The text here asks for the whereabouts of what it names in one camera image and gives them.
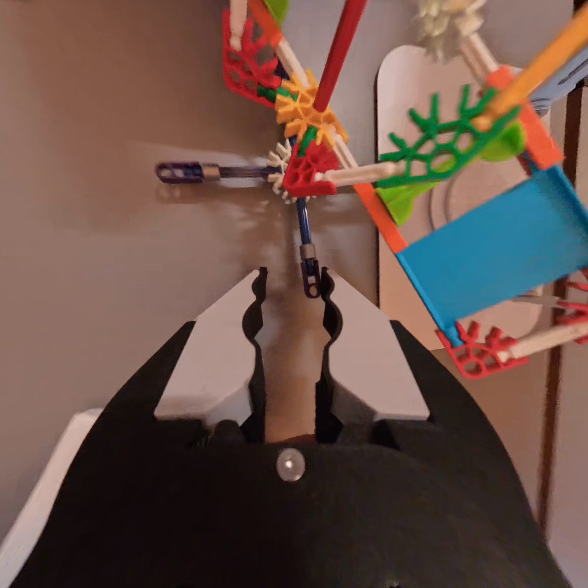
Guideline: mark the white document stand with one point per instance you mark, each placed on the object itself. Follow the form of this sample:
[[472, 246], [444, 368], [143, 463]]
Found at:
[[399, 285]]

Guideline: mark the colourful toy wheel model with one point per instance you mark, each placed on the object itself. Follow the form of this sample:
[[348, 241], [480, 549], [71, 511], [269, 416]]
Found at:
[[340, 50]]

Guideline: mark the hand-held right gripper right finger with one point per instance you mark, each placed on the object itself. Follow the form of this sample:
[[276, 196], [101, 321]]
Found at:
[[376, 367]]

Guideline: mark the white building ideas booklet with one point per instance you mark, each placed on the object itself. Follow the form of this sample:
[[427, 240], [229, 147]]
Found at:
[[41, 482]]

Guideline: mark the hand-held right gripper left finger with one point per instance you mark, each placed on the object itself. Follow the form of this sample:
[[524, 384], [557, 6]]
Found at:
[[211, 367]]

